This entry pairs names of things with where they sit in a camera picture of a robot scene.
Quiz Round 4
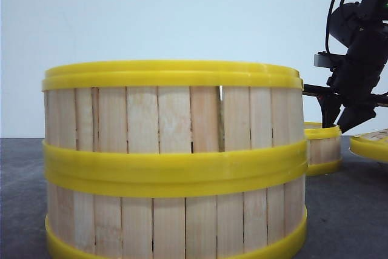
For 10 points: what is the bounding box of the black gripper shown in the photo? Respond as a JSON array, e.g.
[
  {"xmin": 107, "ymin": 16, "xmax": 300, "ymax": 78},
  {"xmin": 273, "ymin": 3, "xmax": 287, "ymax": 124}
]
[{"xmin": 314, "ymin": 24, "xmax": 387, "ymax": 133}]

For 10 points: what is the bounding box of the front bamboo steamer basket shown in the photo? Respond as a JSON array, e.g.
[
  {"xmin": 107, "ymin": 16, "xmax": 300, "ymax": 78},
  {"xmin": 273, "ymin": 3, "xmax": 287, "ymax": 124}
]
[{"xmin": 43, "ymin": 140, "xmax": 307, "ymax": 258}]

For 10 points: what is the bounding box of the yellow woven steamer lid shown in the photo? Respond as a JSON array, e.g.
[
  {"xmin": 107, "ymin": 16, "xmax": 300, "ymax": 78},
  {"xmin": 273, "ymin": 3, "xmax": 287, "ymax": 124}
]
[{"xmin": 350, "ymin": 129, "xmax": 388, "ymax": 163}]

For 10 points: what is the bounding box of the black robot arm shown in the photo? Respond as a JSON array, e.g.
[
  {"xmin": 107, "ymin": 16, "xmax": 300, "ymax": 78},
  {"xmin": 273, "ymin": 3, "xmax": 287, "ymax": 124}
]
[{"xmin": 314, "ymin": 0, "xmax": 387, "ymax": 132}]

